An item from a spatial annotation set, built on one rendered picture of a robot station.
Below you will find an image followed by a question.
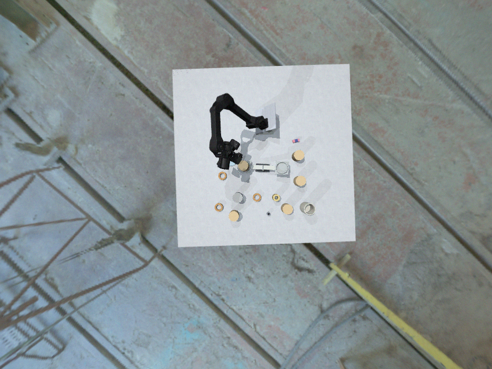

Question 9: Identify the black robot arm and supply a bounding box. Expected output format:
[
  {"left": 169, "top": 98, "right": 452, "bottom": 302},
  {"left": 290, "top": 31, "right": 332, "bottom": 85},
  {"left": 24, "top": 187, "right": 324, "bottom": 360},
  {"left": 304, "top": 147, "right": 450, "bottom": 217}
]
[{"left": 209, "top": 93, "right": 268, "bottom": 170}]

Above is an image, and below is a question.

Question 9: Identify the grey balance beam with round pans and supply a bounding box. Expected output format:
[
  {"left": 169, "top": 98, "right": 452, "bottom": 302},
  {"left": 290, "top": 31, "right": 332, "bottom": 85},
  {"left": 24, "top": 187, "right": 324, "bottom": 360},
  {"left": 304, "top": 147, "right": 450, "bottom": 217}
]
[{"left": 238, "top": 161, "right": 289, "bottom": 175}]

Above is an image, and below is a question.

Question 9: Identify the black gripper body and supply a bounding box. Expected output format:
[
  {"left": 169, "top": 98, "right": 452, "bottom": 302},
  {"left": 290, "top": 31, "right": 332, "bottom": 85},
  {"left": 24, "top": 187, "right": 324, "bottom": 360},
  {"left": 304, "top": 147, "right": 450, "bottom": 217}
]
[{"left": 228, "top": 139, "right": 240, "bottom": 158}]

